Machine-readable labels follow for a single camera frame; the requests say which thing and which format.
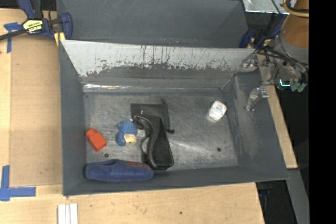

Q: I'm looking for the blue knitted toy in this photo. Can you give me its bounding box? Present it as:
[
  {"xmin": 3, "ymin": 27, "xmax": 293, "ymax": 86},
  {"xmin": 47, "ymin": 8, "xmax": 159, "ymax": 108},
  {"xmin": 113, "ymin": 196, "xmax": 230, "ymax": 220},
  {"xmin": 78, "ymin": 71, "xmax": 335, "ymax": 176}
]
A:
[{"xmin": 116, "ymin": 119, "xmax": 139, "ymax": 147}]

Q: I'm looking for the small white printed bottle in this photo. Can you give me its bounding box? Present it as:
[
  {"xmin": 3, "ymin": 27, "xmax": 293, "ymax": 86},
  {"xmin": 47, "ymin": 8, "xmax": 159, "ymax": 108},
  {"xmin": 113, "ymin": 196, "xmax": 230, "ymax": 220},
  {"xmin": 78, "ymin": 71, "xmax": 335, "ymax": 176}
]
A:
[{"xmin": 208, "ymin": 100, "xmax": 228, "ymax": 122}]

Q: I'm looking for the grey metal bin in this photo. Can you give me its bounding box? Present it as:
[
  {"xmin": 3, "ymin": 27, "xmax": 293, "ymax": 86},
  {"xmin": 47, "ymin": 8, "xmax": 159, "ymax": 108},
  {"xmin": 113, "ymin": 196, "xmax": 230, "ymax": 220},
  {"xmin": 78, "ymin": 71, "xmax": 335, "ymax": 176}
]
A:
[{"xmin": 55, "ymin": 0, "xmax": 290, "ymax": 196}]

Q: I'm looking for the blue fabric slipper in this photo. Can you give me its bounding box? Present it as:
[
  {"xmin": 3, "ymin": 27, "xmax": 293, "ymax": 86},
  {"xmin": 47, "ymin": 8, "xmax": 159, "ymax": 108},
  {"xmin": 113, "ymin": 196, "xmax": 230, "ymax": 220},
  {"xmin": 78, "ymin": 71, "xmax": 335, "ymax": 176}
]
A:
[{"xmin": 84, "ymin": 159, "xmax": 155, "ymax": 183}]

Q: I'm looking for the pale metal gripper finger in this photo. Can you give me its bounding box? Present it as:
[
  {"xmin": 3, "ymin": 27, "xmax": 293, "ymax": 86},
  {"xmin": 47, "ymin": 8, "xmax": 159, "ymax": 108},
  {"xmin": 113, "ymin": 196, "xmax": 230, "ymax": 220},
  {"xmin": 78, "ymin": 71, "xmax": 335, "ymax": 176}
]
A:
[
  {"xmin": 244, "ymin": 87, "xmax": 271, "ymax": 112},
  {"xmin": 241, "ymin": 53, "xmax": 260, "ymax": 73}
]

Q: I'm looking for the orange-red toy block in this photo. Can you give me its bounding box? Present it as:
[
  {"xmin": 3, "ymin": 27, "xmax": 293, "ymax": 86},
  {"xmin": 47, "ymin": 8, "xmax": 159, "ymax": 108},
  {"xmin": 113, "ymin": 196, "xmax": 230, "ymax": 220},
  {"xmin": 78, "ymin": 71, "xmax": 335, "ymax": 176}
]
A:
[{"xmin": 85, "ymin": 128, "xmax": 108, "ymax": 153}]

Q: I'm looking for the black curved handle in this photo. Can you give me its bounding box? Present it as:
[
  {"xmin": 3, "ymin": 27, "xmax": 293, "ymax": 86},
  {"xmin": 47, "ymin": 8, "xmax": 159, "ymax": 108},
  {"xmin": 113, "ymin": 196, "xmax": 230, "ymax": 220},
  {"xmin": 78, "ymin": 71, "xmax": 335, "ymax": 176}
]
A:
[{"xmin": 133, "ymin": 115, "xmax": 158, "ymax": 169}]

